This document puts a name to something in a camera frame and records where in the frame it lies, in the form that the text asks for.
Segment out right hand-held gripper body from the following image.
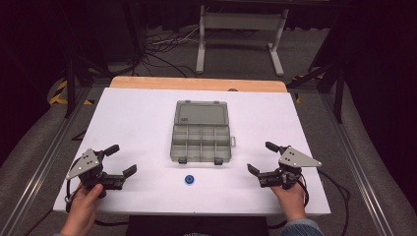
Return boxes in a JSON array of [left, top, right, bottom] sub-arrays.
[[258, 146, 323, 191]]

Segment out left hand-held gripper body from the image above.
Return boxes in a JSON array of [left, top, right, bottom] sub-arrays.
[[66, 148, 125, 192]]

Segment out clear grey plastic organizer box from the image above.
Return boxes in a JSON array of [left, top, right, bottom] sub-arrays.
[[169, 99, 237, 166]]

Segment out person's right hand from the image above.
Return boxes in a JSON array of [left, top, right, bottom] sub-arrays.
[[269, 182, 308, 223]]

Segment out person's left hand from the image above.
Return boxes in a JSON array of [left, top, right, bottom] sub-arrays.
[[60, 183, 104, 236]]

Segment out white table cover board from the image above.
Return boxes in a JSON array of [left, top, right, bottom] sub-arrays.
[[52, 87, 331, 216]]

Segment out black metal stand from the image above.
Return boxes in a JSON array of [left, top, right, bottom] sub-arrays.
[[60, 0, 114, 119], [287, 19, 347, 125]]

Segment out wooden table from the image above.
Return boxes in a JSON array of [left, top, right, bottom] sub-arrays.
[[109, 76, 288, 93]]

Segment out white metal stand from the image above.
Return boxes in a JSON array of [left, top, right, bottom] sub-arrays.
[[195, 4, 290, 78]]

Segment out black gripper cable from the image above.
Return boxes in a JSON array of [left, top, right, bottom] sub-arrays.
[[267, 167, 351, 230], [64, 178, 130, 228]]

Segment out aluminium floor rail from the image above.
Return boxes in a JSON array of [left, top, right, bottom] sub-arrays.
[[321, 92, 417, 236], [0, 88, 93, 236]]

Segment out bundle of floor cables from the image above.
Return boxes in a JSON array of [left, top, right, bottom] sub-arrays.
[[141, 25, 202, 79]]

